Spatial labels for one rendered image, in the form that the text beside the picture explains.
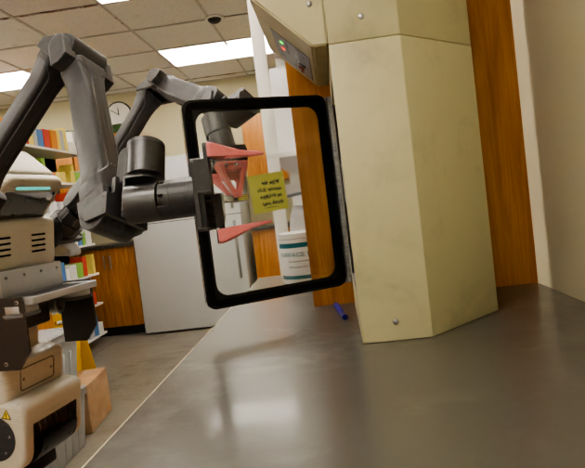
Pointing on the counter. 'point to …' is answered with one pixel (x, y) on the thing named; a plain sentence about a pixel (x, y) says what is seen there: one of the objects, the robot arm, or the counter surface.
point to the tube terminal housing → (410, 165)
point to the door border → (326, 192)
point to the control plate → (292, 54)
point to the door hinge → (339, 188)
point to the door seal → (329, 192)
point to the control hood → (297, 31)
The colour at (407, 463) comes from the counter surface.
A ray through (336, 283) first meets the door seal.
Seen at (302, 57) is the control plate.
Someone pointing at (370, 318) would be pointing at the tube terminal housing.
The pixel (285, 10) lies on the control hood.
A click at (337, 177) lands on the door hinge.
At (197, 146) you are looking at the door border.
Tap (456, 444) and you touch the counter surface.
